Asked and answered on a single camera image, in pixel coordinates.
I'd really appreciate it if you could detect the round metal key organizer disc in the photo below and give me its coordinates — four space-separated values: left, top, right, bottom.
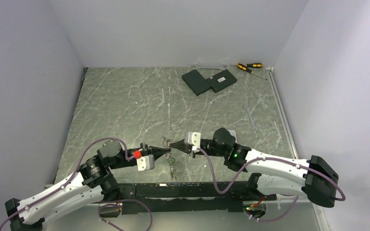
161 137 178 181

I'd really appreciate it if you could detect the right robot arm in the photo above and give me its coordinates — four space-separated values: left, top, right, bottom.
169 128 345 208

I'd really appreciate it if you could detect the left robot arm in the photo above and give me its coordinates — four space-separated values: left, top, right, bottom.
0 138 171 231

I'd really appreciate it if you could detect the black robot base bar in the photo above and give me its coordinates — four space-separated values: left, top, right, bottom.
103 181 261 213

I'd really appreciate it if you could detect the clear plastic case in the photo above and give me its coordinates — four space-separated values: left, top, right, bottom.
229 130 237 142

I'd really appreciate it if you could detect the silver wrench on table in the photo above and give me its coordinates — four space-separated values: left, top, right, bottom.
244 105 258 132

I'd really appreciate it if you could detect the large black flat box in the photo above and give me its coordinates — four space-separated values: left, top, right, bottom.
182 70 211 96

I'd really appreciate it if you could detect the small black flat box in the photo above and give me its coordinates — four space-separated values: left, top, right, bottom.
206 70 237 93

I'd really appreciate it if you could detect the yellow black screwdriver front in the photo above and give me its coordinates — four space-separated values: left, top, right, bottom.
237 67 266 80

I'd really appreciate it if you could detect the yellow black screwdriver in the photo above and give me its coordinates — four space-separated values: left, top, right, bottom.
237 67 266 80
232 63 263 69

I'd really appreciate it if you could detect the yellow black screwdriver rear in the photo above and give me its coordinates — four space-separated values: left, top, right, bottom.
232 63 263 69

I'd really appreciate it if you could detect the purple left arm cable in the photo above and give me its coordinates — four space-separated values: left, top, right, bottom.
0 138 154 231

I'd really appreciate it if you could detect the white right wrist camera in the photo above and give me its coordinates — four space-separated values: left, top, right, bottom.
184 131 201 154

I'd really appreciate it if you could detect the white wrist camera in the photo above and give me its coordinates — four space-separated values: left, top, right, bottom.
184 131 201 154
133 151 155 171

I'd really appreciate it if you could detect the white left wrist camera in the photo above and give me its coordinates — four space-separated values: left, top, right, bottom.
133 151 155 171

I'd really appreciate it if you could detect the long silver wrench at wall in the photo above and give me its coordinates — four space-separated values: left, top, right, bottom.
191 65 228 70

